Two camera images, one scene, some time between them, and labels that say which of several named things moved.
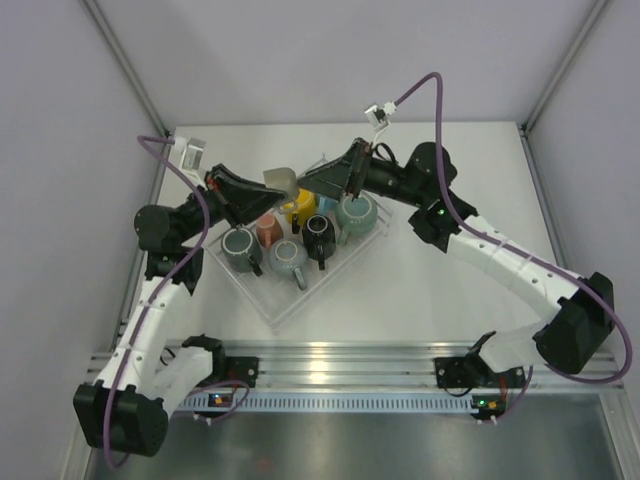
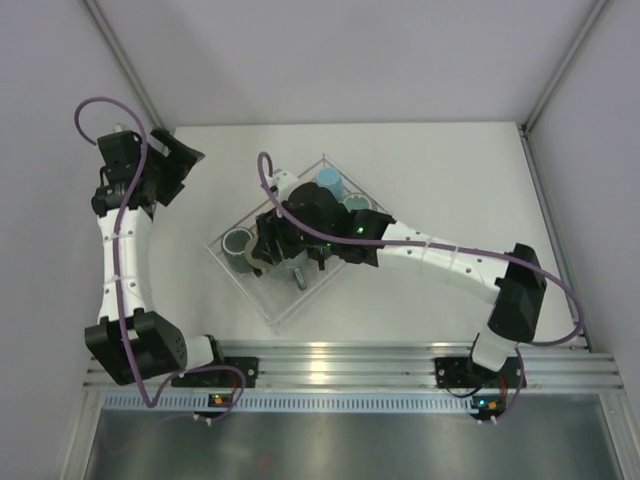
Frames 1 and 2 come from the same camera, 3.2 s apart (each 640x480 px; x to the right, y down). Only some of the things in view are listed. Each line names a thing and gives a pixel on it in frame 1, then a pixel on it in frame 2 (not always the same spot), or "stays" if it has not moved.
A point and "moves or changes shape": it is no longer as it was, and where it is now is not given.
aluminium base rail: [358, 364] stays
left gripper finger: [244, 197] to [167, 173]
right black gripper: [344, 175] to [271, 230]
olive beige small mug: [282, 179] moves or changes shape
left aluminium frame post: [127, 66] stays
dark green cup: [242, 249] stays
